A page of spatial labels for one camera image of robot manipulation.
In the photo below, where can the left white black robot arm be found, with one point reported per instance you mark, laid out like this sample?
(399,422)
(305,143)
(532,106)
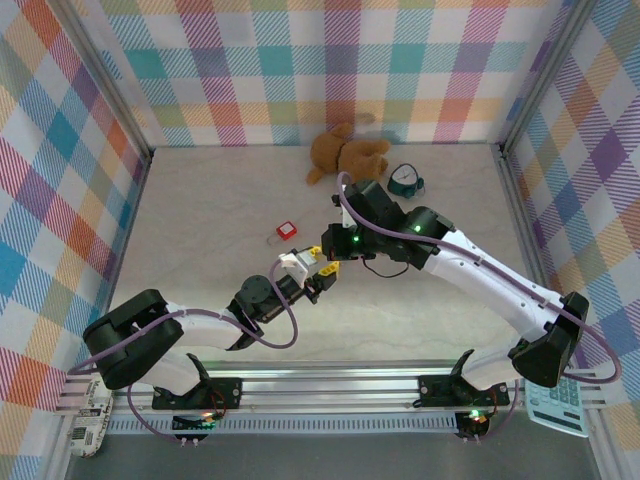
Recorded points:
(200,327)

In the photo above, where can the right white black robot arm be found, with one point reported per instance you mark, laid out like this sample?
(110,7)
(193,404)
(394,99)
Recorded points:
(480,286)

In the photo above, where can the teal alarm clock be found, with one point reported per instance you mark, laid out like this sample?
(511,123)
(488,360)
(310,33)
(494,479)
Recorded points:
(402,179)

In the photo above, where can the brown teddy bear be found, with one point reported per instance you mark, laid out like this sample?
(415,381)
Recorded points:
(350,155)

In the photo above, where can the circuit board with LED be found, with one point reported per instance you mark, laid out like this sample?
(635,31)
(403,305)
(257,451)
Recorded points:
(474,422)
(195,424)

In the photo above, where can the light blue calculator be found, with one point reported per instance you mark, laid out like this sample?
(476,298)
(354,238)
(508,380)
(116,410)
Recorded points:
(557,415)

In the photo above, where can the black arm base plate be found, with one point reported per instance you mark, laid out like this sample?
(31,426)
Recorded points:
(230,392)
(435,390)

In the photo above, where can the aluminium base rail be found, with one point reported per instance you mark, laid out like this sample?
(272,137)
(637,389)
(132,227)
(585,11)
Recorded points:
(325,387)

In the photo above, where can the aluminium side rail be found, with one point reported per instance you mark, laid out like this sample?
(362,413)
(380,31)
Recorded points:
(520,210)

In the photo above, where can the aluminium corner post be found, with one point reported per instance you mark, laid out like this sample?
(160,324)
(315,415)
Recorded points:
(107,85)
(547,75)

